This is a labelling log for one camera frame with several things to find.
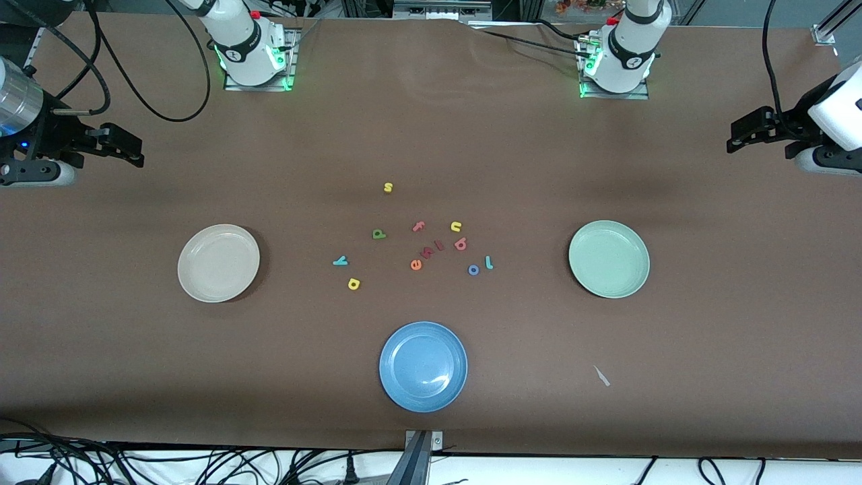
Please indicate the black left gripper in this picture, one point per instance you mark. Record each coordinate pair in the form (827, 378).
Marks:
(797, 121)

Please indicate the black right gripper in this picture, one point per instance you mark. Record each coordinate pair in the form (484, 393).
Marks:
(48, 135)

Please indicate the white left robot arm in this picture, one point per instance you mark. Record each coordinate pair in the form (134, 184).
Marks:
(630, 54)

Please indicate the beige brown plate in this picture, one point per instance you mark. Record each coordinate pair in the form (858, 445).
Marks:
(219, 263)

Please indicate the light green plate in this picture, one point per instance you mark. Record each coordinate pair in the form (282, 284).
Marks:
(609, 269)

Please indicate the orange artificial flowers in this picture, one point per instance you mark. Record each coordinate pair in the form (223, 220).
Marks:
(579, 5)

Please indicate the brown table cover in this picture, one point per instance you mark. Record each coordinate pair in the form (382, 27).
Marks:
(135, 377)

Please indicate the small white paper scrap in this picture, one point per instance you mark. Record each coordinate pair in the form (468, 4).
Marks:
(601, 376)

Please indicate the grey background device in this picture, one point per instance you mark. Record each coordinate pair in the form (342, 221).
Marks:
(441, 8)

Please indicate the blue plate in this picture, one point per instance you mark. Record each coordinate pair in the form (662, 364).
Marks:
(423, 367)

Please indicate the silver table corner bracket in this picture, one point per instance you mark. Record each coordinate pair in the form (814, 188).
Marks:
(825, 35)

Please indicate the silver aluminium frame bar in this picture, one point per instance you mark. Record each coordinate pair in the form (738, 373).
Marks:
(842, 17)

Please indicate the grey aluminium profile post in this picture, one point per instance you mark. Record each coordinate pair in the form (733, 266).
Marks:
(419, 465)

